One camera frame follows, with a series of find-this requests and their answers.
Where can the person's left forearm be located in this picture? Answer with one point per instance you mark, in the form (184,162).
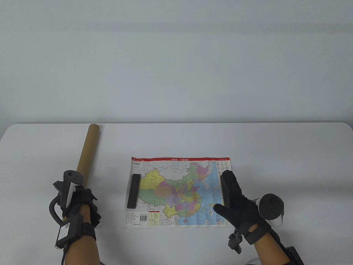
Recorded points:
(82,251)

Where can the person's left hand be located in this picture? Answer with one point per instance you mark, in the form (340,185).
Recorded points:
(82,197)

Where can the plain black sensor box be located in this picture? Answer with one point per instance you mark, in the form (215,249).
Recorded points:
(295,256)

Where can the black sensor box white label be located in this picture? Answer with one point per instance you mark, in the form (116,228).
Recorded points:
(67,232)

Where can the black paperweight bar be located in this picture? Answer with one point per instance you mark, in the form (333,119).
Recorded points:
(222,190)
(133,190)

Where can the colourful paper map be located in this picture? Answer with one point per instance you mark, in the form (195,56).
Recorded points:
(179,193)

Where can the person's right hand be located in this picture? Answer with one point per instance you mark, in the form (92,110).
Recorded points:
(242,212)

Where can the brown cardboard mailing tube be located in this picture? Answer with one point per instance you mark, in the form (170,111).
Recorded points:
(85,154)

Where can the person's right forearm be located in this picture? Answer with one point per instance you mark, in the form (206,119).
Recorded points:
(270,251)

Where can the black and white controller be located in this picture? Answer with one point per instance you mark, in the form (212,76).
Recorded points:
(271,206)
(72,176)

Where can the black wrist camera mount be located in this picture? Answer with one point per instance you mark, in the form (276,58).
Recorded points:
(235,241)

